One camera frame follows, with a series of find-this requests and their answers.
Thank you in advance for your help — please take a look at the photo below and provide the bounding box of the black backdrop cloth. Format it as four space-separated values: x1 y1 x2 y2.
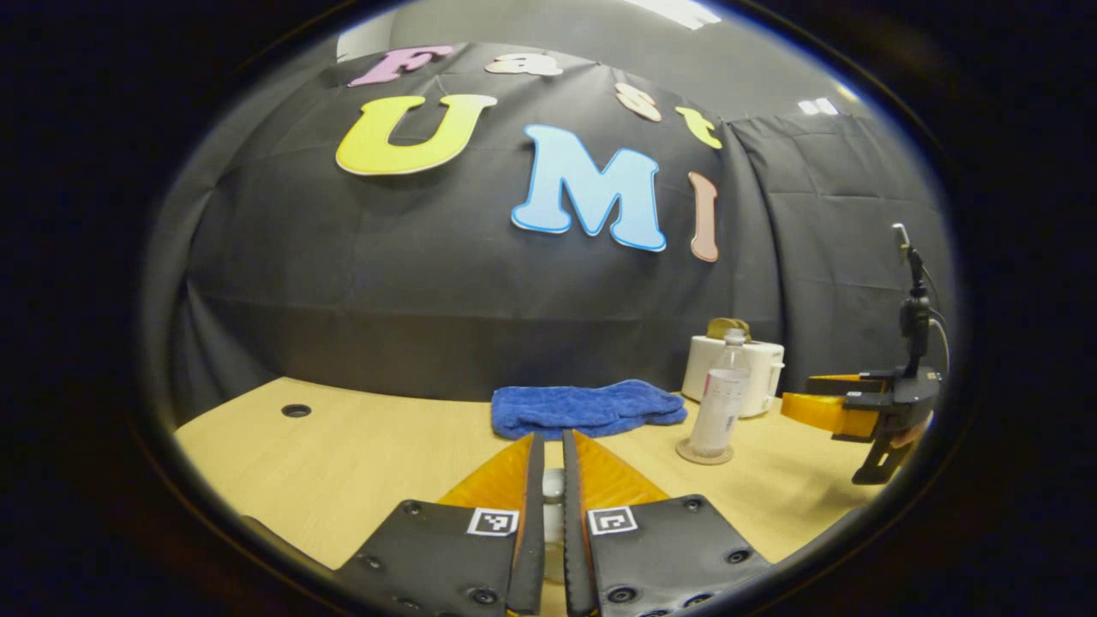
167 43 956 425

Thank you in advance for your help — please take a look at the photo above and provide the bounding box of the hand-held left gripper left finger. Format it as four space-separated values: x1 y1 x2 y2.
334 434 547 617

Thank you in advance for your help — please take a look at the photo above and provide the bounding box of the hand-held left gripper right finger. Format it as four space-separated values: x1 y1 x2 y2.
561 431 776 617

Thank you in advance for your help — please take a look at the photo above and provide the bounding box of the clear plastic water bottle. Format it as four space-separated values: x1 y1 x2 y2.
690 328 752 457

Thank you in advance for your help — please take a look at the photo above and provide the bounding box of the blue towel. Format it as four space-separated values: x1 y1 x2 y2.
491 380 688 441

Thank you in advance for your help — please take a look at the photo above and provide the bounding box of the round woven coaster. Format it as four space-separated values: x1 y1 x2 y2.
675 437 735 466

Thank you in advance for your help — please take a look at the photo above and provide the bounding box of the white toaster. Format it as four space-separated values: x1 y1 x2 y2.
681 334 786 419

